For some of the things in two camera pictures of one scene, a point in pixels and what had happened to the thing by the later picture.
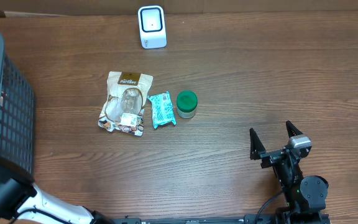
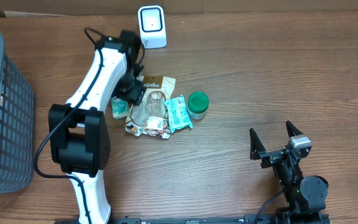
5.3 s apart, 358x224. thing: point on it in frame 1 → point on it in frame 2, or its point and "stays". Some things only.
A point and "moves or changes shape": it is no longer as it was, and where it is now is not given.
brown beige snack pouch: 123,111 moves or changes shape
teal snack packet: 161,109 → 178,114
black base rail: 283,218 stays
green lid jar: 186,104 → 197,105
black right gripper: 270,157 stays
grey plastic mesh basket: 12,118 stays
